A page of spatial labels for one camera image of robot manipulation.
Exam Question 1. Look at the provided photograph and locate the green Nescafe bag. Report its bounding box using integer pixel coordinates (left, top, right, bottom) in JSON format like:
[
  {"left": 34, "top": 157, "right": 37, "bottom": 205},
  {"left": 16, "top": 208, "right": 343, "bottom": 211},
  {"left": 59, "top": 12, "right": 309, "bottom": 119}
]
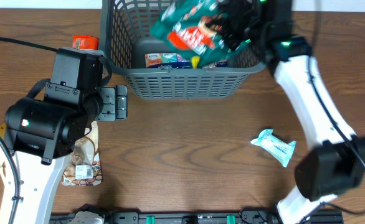
[{"left": 150, "top": 0, "right": 250, "bottom": 68}]

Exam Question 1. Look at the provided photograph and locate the beige cookie bag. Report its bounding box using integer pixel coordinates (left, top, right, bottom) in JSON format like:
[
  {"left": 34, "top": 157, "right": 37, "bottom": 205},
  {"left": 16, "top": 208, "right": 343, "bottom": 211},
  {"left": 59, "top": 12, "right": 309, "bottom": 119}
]
[
  {"left": 0, "top": 123, "right": 7, "bottom": 139},
  {"left": 61, "top": 121, "right": 103, "bottom": 186}
]

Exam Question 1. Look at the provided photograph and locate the Kleenex tissue multipack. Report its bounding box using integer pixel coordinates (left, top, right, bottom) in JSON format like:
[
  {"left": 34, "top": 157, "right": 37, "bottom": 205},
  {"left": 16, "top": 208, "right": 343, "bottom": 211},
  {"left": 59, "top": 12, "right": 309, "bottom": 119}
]
[{"left": 144, "top": 52, "right": 229, "bottom": 70}]

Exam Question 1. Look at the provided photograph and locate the orange spaghetti packet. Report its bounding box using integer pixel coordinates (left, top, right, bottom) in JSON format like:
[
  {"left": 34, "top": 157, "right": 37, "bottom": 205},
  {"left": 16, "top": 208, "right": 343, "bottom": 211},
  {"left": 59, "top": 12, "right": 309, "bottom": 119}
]
[{"left": 72, "top": 35, "right": 99, "bottom": 50}]

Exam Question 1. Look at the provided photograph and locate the grey plastic basket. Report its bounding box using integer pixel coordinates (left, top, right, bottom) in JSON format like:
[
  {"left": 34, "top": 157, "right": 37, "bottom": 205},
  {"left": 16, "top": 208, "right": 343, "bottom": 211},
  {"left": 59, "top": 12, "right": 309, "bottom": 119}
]
[{"left": 99, "top": 0, "right": 265, "bottom": 99}]

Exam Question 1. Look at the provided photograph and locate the teal wet wipes packet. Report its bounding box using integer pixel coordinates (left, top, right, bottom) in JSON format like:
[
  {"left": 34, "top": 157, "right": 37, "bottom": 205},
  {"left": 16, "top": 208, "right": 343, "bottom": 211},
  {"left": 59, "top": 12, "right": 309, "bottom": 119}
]
[{"left": 250, "top": 129, "right": 296, "bottom": 168}]

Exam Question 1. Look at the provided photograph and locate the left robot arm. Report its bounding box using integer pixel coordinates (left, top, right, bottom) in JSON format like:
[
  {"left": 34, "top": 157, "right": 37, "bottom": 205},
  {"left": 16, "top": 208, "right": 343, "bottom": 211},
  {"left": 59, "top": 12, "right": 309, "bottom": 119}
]
[{"left": 0, "top": 48, "right": 127, "bottom": 223}]

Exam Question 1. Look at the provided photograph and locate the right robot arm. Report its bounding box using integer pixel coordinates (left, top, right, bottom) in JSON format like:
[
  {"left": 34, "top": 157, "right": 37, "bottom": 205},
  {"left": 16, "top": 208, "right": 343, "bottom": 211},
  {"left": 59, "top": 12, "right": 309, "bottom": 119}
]
[{"left": 217, "top": 0, "right": 365, "bottom": 223}]

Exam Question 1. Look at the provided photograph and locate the black mounting rail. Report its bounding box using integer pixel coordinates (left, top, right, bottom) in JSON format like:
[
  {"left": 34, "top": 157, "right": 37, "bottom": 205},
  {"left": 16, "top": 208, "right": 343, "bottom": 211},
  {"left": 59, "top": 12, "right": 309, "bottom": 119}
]
[{"left": 48, "top": 203, "right": 344, "bottom": 224}]

